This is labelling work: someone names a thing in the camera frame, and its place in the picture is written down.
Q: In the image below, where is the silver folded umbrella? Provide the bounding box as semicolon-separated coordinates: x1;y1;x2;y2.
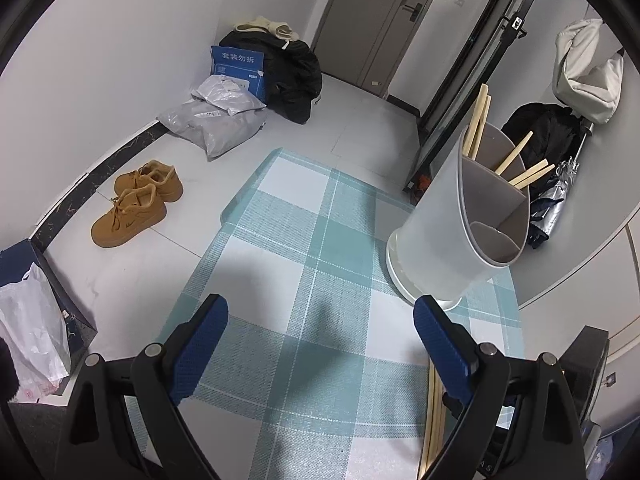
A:
527;120;596;251

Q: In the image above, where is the white utensil holder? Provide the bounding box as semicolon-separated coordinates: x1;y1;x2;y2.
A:
385;121;532;312

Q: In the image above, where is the large grey mailing bag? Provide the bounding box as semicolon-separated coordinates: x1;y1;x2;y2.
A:
156;99;268;162

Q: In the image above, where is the black fuzzy object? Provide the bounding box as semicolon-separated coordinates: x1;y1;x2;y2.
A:
0;337;18;403

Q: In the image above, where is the black backpack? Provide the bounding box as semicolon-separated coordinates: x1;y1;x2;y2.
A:
500;102;586;201

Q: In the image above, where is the black framed door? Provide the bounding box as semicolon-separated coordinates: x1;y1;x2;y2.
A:
402;0;548;196

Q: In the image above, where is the grey entrance door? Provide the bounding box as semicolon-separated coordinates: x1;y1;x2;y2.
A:
312;0;451;96

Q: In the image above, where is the white wardrobe with gold trim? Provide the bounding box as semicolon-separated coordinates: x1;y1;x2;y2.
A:
520;200;640;361

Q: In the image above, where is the small grey mailing bag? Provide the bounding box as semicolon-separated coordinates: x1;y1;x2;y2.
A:
190;74;267;118

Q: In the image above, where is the white shoulder bag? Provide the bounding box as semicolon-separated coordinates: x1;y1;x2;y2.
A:
552;19;626;126

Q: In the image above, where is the teal plaid table mat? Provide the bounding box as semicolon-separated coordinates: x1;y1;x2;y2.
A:
125;147;526;480

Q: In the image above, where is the beige cloth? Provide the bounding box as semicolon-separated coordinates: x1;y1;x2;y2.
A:
235;15;298;42

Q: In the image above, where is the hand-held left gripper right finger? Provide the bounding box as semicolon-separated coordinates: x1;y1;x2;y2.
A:
413;294;586;480

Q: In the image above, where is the black jacket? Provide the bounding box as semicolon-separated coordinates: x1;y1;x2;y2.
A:
218;29;323;125

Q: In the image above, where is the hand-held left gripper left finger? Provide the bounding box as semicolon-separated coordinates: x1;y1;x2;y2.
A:
67;293;230;480

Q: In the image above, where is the white plastic bag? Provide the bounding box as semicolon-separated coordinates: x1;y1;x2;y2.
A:
0;262;72;403

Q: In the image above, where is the blue cardboard box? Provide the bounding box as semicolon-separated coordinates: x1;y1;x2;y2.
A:
210;45;268;101

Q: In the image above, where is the pile of wooden chopsticks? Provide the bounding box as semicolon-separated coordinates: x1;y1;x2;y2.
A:
417;359;447;480

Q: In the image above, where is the black lever door handle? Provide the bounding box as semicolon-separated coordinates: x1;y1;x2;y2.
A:
502;14;528;38

